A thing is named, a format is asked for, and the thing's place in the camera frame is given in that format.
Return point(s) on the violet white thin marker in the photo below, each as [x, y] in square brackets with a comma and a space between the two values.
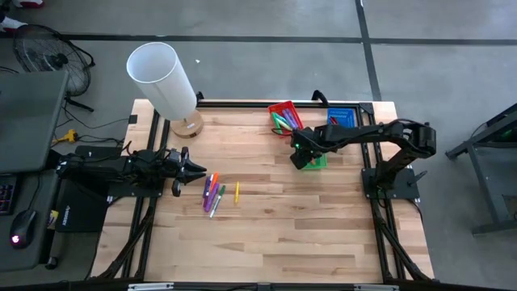
[210, 180]

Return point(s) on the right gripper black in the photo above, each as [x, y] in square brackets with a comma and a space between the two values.
[311, 141]

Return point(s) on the light green highlighter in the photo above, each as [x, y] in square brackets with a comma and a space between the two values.
[282, 122]

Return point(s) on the green Expo whiteboard marker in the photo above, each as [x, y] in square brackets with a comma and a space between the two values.
[217, 201]

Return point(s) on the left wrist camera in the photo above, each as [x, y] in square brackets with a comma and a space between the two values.
[174, 156]

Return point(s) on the black computer mouse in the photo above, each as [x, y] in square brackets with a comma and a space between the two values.
[24, 226]

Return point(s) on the black aluminium rig frame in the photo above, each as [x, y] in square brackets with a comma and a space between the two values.
[238, 104]

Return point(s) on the person's shoe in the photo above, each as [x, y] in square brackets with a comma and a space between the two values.
[12, 24]
[30, 3]

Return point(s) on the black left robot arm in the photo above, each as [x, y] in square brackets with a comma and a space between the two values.
[105, 167]

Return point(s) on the yellow highlighter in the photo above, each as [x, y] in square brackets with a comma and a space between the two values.
[237, 192]

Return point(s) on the white lamp wooden base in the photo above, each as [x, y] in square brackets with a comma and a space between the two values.
[161, 81]

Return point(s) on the purple thin marker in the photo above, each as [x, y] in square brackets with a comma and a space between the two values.
[205, 190]

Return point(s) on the small black clamp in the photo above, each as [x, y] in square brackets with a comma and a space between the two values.
[200, 96]

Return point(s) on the black metal cart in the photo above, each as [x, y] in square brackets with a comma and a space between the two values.
[486, 186]

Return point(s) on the red plastic basket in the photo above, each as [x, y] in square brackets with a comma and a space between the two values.
[276, 107]

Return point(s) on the orange marker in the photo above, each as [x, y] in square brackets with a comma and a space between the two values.
[214, 180]

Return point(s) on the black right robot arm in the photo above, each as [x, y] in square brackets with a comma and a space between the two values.
[363, 133]

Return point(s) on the small yellow card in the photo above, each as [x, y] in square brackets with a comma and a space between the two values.
[53, 219]

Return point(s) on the black keyboard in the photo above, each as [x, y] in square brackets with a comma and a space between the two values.
[6, 194]

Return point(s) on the red Expo whiteboard marker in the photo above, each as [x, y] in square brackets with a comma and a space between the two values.
[333, 120]

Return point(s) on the blue plastic basket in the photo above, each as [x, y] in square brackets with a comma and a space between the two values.
[343, 115]

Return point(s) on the grey side desk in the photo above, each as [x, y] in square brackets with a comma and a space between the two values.
[36, 258]

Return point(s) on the yellow power plug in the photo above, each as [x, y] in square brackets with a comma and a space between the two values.
[71, 136]

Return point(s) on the purple highlighter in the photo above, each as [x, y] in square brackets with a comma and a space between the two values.
[211, 198]

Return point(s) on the silver metal bar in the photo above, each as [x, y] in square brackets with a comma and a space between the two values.
[375, 288]
[151, 287]

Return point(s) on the black floor fan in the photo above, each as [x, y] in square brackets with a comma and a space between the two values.
[52, 60]

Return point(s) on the dark grey panel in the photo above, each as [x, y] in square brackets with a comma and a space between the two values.
[28, 121]

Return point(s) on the lavender highlighter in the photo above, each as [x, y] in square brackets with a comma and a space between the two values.
[287, 118]
[293, 117]

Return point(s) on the black round knob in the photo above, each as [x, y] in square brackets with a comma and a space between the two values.
[51, 263]

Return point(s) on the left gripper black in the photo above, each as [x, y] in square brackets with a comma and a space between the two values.
[183, 178]

